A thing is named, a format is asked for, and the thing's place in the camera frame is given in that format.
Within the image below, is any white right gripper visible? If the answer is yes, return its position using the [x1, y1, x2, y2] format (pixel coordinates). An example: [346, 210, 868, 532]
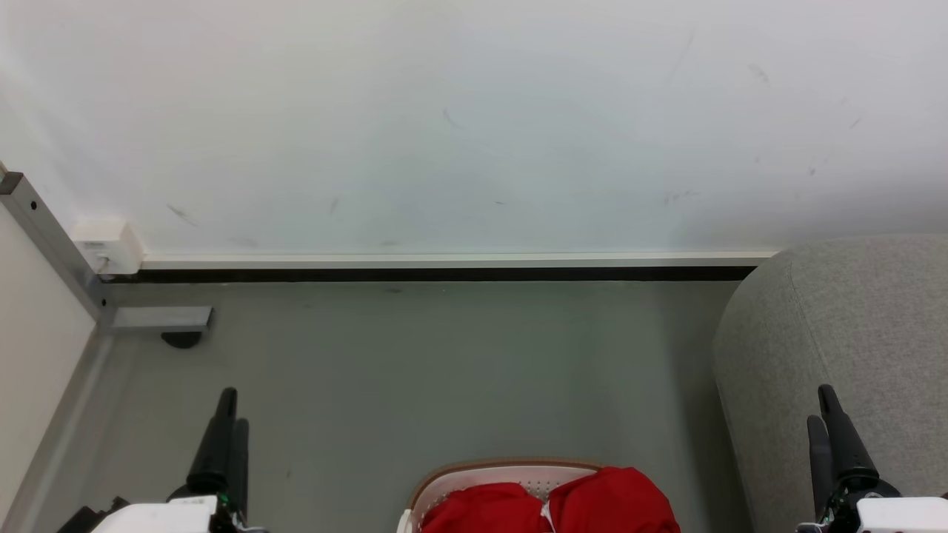
[795, 384, 948, 533]

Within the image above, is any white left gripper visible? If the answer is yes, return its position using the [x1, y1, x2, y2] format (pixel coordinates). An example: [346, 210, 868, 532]
[56, 387, 269, 533]

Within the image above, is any red jersey with print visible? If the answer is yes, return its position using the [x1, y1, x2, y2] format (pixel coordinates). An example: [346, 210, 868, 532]
[547, 466, 682, 533]

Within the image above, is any plain red garment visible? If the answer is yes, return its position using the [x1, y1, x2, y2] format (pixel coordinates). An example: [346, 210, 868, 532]
[419, 483, 555, 533]

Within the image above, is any grey fabric sofa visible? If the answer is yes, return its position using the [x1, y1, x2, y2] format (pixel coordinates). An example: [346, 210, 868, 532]
[711, 235, 948, 533]

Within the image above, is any beige partition panel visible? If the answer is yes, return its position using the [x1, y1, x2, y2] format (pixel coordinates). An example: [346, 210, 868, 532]
[0, 204, 112, 533]

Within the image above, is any white perforated laundry basket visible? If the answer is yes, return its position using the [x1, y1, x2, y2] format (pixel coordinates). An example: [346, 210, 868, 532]
[396, 457, 615, 533]

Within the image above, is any white and black baseboard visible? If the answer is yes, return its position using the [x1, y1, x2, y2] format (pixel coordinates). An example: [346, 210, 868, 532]
[104, 250, 780, 285]

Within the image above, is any white wall outlet box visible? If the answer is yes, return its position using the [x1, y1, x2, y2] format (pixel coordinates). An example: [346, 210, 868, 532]
[71, 215, 144, 276]

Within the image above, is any grey metal frame post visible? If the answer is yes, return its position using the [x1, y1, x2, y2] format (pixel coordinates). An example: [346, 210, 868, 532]
[0, 172, 116, 328]

